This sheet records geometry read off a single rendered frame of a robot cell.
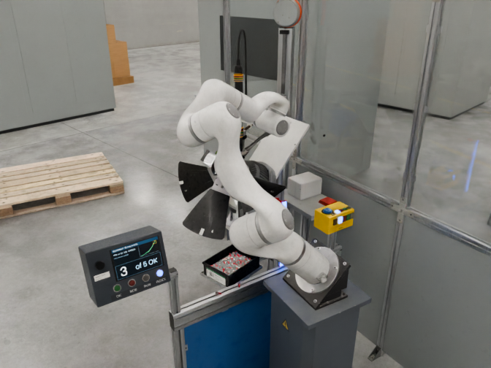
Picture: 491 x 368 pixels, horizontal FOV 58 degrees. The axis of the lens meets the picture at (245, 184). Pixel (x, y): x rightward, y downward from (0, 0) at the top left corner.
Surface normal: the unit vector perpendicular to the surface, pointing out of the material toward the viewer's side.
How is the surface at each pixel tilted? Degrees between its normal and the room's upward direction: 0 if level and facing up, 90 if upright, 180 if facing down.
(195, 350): 90
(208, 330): 90
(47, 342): 0
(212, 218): 48
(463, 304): 90
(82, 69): 90
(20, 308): 0
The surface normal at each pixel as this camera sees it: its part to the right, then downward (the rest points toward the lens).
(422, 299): -0.83, 0.23
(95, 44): 0.70, 0.29
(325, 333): 0.49, 0.36
